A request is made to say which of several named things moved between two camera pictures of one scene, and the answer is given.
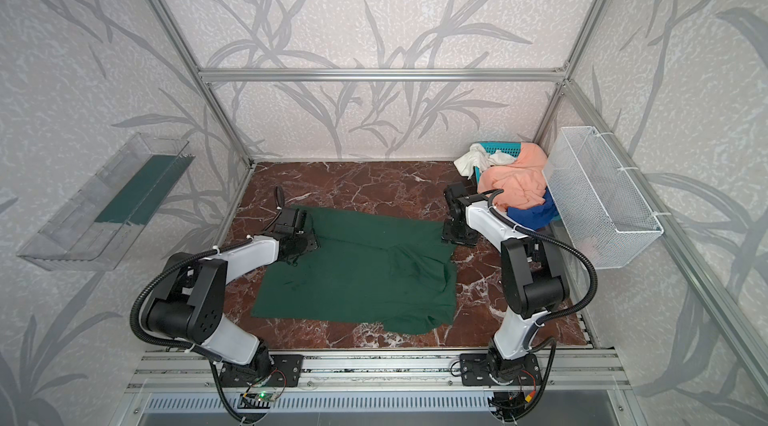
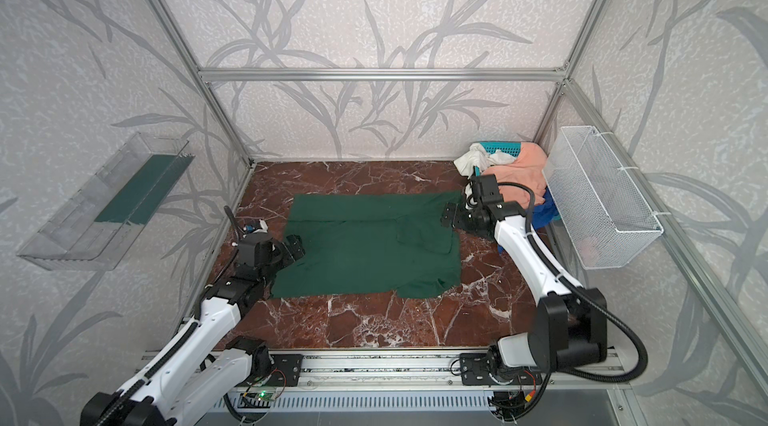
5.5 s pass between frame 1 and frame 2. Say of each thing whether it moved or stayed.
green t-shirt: moved
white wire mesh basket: stayed
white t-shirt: stayed
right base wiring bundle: stayed
